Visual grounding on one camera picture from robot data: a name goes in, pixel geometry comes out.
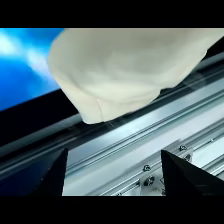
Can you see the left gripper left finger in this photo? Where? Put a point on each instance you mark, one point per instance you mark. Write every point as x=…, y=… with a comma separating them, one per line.
x=55, y=178

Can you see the silver frame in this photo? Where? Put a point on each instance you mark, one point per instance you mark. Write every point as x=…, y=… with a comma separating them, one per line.
x=133, y=156

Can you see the cream garment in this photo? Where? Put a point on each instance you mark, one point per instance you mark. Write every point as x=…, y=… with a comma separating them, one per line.
x=126, y=73

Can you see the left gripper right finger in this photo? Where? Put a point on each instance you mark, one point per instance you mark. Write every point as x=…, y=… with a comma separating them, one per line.
x=181, y=176

